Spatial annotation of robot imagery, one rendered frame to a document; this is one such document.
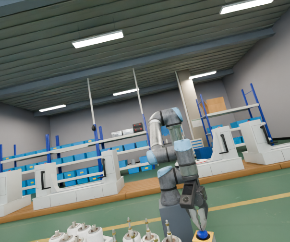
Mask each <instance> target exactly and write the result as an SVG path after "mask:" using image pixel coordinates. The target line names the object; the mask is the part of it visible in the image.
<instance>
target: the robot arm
mask: <svg viewBox="0 0 290 242"><path fill-rule="evenodd" d="M181 122H183V118H182V115H181V112H180V110H179V109H178V108H170V109H165V110H161V111H157V112H155V113H154V114H153V115H152V116H151V117H150V119H149V121H148V128H149V129H150V147H151V150H149V151H147V153H146V156H147V161H148V163H149V164H150V165H155V164H160V163H165V162H171V161H176V163H175V167H174V168H173V167H172V166H167V167H164V168H161V169H159V170H158V171H157V175H158V181H159V185H160V190H161V195H160V202H161V204H162V205H164V206H172V205H176V204H178V203H179V204H180V206H181V208H185V209H186V211H187V213H188V215H189V216H190V218H191V219H192V221H193V222H194V224H195V225H196V226H197V228H198V229H199V230H200V231H204V230H205V228H206V223H207V214H208V205H207V203H206V200H207V195H206V191H205V187H204V186H200V183H199V179H198V178H199V175H198V168H197V164H196V161H195V158H194V154H193V149H192V145H191V142H190V140H189V139H183V137H182V133H181ZM162 126H166V128H167V129H168V130H169V133H170V138H171V142H172V146H169V147H164V145H163V139H162V133H161V127H162ZM182 183H184V185H183V189H182V194H181V195H180V193H179V191H178V189H177V186H176V185H177V184H182ZM194 206H198V207H199V209H198V211H197V210H196V208H194ZM198 215H199V216H200V222H201V224H200V223H199V218H198Z"/></svg>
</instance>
